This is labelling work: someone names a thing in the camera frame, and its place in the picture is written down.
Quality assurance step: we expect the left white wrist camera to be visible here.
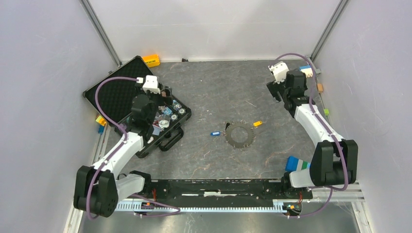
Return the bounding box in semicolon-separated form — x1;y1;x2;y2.
142;75;161;94

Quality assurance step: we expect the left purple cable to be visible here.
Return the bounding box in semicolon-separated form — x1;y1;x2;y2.
86;76;182;220

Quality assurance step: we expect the blue white toy block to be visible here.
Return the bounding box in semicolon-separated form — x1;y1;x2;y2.
299;65;315;78

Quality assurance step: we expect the orange toy block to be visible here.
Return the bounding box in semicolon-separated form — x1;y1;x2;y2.
142;54;160;68

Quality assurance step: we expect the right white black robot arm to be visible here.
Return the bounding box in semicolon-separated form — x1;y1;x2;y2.
267;67;359;198

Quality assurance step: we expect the small brown wooden block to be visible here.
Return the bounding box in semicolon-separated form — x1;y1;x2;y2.
317;83;324;94

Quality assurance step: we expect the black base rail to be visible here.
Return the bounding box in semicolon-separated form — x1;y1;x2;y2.
139;179;313;208

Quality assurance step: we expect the blue green white block stack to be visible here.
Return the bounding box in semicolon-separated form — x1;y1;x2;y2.
285;156;311;172

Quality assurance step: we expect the yellow orange blue block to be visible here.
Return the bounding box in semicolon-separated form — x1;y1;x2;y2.
95;115;107;134

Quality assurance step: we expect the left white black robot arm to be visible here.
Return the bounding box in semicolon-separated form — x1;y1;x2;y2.
73;84;171;220

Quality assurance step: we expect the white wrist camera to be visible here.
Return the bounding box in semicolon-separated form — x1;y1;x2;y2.
268;62;289;83
142;75;161;94

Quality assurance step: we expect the large metal keyring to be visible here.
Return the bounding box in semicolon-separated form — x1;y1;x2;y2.
224;120;256;149

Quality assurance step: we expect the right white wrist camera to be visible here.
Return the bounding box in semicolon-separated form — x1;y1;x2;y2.
268;62;289;83

